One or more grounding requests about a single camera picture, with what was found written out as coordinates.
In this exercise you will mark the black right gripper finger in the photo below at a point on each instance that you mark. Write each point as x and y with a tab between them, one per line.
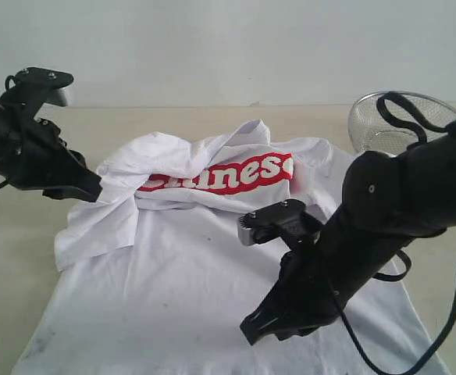
286	327
267	319

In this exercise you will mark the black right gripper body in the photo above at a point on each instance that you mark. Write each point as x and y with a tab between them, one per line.
318	287

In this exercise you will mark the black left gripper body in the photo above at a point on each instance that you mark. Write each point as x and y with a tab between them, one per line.
42	159

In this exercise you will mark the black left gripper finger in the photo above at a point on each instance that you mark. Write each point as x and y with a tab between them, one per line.
76	170
74	190

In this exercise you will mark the white t-shirt red lettering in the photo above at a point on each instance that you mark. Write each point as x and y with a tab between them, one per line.
154	279

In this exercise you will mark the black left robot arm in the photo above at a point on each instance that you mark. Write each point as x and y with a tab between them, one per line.
10	118

